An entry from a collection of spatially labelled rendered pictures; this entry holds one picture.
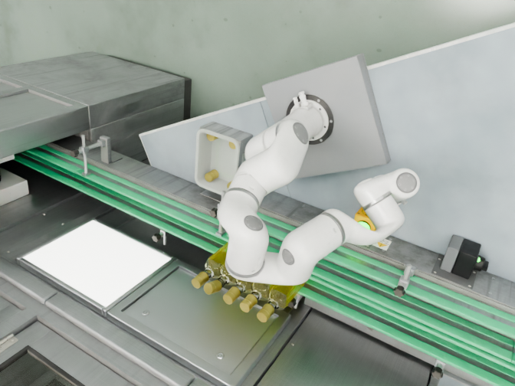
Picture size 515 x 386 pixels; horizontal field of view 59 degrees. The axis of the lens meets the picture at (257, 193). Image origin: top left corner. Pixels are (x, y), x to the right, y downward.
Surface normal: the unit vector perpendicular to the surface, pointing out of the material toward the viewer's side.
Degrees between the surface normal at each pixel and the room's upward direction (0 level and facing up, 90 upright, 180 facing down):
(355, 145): 3
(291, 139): 85
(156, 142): 0
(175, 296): 90
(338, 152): 3
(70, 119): 90
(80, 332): 90
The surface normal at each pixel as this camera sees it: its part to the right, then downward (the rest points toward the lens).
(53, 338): 0.11, -0.87
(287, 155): 0.59, -0.37
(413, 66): -0.51, 0.37
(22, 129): 0.85, 0.33
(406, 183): 0.01, -0.14
